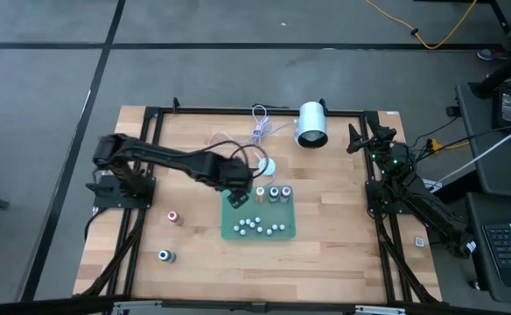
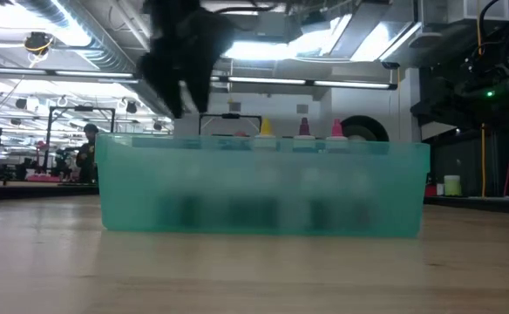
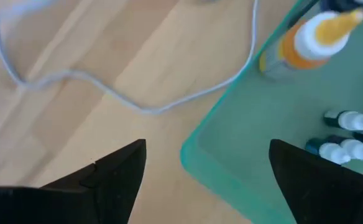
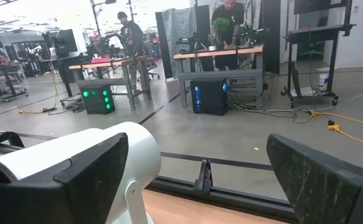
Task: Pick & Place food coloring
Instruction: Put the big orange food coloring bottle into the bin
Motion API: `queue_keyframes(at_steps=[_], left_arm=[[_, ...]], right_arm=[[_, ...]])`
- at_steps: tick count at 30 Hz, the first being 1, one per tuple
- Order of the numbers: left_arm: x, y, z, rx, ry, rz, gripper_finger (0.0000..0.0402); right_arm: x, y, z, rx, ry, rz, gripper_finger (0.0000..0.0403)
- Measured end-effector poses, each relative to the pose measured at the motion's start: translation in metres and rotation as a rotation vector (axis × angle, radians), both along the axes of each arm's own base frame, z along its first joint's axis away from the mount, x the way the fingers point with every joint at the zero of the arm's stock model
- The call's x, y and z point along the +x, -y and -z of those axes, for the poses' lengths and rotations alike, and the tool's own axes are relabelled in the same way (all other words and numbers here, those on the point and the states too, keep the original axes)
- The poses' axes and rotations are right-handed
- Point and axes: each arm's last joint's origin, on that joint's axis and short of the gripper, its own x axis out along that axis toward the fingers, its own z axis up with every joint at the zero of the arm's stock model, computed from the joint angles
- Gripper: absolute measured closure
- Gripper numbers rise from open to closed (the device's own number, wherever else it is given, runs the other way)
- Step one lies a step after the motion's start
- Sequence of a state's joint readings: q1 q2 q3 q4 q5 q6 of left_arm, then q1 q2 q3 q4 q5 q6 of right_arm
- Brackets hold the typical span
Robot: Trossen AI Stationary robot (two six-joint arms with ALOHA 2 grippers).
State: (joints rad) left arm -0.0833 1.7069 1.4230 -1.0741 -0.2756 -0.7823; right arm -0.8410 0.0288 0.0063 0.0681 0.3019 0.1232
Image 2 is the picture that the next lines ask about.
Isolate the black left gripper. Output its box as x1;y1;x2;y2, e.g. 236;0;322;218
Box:
137;0;236;119

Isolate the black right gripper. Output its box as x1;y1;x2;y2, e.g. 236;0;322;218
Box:
411;65;502;127

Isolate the pink-tipped food coloring bottle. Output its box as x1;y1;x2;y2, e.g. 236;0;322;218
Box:
325;118;350;153

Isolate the violet food coloring bottle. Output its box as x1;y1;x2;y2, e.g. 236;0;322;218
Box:
292;117;317;153

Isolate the black round arch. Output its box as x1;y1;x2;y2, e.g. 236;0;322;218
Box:
341;114;390;143

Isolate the pale green cup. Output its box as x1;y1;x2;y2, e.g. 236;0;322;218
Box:
444;174;462;196

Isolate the long LED light bar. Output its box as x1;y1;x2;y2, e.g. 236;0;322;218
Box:
0;65;398;91

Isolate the dark background bench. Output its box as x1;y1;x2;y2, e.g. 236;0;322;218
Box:
424;195;509;215

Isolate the white ceiling vent box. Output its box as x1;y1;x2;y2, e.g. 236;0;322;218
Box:
448;0;509;23

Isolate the teal translucent plastic bin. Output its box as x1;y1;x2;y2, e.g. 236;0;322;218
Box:
95;133;431;239

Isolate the person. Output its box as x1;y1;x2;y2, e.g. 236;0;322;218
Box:
75;123;99;184

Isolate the pink flat object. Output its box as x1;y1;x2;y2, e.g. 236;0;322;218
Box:
26;174;62;183

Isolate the black background table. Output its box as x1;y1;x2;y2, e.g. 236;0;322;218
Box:
0;180;98;202

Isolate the low black rectangular frame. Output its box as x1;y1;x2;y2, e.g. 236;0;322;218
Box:
198;113;263;140

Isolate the yellow hanging cable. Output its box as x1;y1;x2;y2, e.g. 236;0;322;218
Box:
475;17;487;197

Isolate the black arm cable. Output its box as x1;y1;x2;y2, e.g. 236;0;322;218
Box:
476;0;509;58
213;3;277;15

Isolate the tall black gantry frame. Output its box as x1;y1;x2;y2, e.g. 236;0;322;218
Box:
44;106;117;175

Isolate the grey ceiling duct box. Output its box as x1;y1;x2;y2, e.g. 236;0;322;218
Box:
257;10;288;38

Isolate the yellow cable reel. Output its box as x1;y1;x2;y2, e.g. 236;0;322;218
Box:
23;31;55;57

